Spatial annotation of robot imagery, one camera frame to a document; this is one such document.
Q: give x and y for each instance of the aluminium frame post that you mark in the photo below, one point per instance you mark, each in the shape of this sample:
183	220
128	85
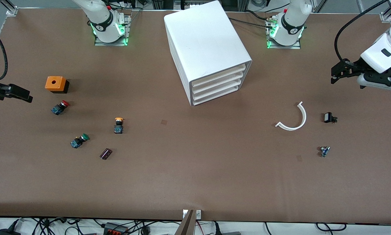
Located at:
385	17
11	11

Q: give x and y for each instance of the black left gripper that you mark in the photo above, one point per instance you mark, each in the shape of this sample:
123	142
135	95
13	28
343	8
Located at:
349	67

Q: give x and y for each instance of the black power strip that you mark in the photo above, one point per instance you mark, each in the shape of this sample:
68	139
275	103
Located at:
115	229

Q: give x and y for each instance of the white curved plastic piece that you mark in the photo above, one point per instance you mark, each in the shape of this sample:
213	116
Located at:
304	117

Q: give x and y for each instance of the white plastic drawer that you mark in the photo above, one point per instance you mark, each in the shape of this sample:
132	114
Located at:
218	83
217	89
218	75
216	97

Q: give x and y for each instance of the black square push switch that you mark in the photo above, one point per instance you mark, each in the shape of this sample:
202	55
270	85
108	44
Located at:
328	117

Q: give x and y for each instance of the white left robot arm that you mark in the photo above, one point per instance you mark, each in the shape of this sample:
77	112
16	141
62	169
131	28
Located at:
375	58

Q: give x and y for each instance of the white drawer cabinet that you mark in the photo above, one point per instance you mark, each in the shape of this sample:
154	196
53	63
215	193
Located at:
205	36

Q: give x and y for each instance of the white post bracket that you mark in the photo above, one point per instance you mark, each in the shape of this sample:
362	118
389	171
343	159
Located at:
198	214

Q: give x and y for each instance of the red cap push button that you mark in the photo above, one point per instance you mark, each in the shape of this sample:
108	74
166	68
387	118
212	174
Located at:
58	108

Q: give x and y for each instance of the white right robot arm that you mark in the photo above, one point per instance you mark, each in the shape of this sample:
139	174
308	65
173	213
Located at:
100	16

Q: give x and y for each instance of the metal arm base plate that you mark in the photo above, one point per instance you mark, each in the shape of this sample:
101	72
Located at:
123	43
295	46

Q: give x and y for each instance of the orange button enclosure box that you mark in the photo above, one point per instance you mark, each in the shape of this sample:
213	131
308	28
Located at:
55	83

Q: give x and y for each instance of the dark purple small component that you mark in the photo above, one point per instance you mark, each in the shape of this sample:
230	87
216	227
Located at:
105	154

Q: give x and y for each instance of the brown camera post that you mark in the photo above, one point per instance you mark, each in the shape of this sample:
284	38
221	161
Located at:
186	225

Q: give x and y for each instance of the orange cap push button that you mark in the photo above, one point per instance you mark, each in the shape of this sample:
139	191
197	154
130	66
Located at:
118	129

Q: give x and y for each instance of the small metal fitting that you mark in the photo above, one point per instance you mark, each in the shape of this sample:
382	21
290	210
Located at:
324	151

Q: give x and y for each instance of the green cap push button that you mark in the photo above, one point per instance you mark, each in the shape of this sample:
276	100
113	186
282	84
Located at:
77	142

